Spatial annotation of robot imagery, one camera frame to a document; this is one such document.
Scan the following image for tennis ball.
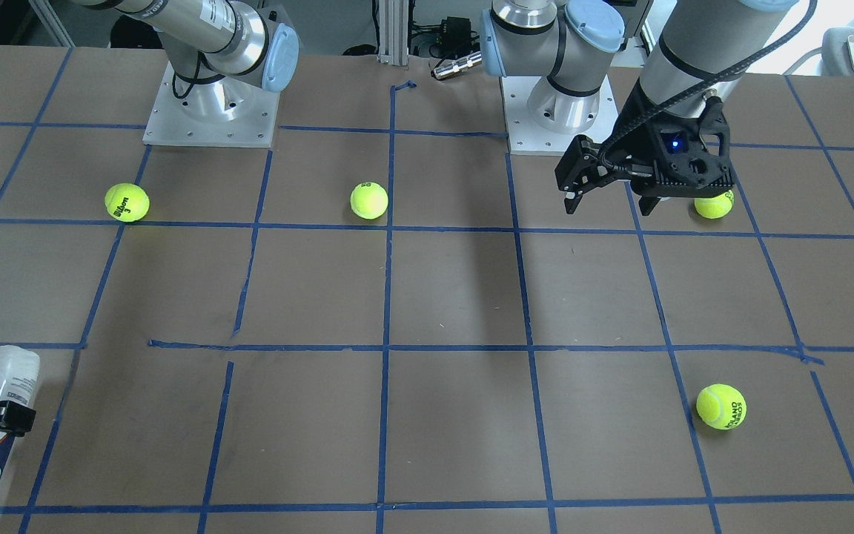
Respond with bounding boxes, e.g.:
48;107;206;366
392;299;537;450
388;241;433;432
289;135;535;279
692;190;735;220
695;384;748;430

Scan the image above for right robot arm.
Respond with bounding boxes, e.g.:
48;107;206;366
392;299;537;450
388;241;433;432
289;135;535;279
82;1;817;215

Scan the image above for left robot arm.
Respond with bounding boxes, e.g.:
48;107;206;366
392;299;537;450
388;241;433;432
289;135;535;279
82;1;748;216

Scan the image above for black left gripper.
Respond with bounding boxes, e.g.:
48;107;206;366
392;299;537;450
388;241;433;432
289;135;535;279
555;100;736;217

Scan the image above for aluminium frame post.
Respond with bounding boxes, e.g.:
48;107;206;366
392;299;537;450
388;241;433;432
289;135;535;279
375;0;412;68

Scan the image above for tennis ball Wilson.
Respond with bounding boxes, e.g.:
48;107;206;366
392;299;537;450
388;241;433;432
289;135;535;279
104;183;151;223

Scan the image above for tennis ball centre Roland Garros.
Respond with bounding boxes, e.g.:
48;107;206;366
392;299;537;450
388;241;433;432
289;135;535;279
349;182;389;220

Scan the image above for silver cylindrical connector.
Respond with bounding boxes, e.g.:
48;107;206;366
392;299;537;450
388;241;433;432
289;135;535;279
431;51;483;81

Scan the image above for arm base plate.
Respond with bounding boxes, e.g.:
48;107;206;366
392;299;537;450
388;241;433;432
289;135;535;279
500;76;619;156
142;64;280;148

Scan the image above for black electronics box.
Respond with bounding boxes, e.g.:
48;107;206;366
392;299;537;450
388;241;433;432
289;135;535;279
437;16;472;55

